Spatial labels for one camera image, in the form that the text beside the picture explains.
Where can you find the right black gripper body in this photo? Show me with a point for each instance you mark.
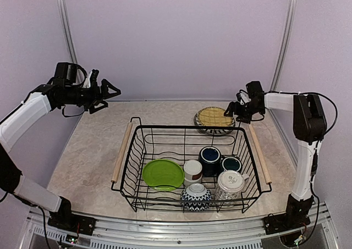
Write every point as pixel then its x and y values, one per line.
pixel 245 112

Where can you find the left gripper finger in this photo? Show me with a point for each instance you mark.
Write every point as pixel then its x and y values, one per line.
pixel 108 90
pixel 98 106

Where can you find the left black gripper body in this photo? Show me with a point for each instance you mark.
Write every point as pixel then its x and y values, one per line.
pixel 81 97

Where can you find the woven bamboo plate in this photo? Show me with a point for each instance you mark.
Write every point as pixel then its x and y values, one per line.
pixel 213 116

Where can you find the black white striped plate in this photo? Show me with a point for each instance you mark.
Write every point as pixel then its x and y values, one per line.
pixel 217 126

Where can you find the white brown banded cup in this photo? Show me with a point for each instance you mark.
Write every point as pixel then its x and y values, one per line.
pixel 192 172

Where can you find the green plastic plate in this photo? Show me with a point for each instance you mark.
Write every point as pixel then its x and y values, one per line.
pixel 163 175

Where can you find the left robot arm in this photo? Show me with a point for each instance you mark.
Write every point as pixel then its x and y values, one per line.
pixel 70 85

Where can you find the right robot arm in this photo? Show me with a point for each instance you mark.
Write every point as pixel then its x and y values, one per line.
pixel 309 126

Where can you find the navy blue mug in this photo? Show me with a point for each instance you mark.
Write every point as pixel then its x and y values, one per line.
pixel 210 158

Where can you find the dark teal mug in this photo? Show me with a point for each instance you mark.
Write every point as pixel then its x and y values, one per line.
pixel 230 163

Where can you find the white floral patterned mug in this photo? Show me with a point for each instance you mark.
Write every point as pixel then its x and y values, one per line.
pixel 230 185

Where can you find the blue white patterned bowl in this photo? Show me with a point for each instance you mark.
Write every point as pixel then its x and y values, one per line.
pixel 196 197

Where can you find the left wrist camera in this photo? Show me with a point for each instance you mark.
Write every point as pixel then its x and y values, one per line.
pixel 91 78

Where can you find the left wooden rack handle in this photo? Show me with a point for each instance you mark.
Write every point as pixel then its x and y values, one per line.
pixel 121 153

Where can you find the wooden rack handle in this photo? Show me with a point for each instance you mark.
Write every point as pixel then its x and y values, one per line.
pixel 260 155
pixel 121 153

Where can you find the right wooden rack handle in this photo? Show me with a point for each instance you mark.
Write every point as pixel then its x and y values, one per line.
pixel 260 155

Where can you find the black wire dish rack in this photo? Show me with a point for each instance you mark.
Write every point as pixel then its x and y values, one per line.
pixel 180 143

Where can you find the left aluminium corner post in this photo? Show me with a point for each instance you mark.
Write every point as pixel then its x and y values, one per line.
pixel 63 13

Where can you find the aluminium corner post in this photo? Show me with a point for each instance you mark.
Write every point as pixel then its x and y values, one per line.
pixel 289 20
pixel 63 13

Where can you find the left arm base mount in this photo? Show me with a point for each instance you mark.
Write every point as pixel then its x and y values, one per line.
pixel 65 219

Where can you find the right aluminium corner post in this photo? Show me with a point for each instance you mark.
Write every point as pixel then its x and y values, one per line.
pixel 289 20

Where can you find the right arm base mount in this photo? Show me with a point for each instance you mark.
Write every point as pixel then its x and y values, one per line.
pixel 295 216

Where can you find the aluminium front rail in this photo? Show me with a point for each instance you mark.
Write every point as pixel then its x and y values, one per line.
pixel 112 232

